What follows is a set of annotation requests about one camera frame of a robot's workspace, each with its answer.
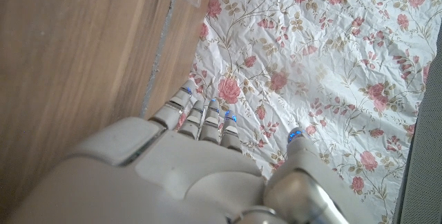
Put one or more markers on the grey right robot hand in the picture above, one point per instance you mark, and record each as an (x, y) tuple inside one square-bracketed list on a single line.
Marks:
[(165, 175)]

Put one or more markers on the floral backdrop cloth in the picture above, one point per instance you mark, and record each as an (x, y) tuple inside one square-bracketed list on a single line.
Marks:
[(310, 61)]

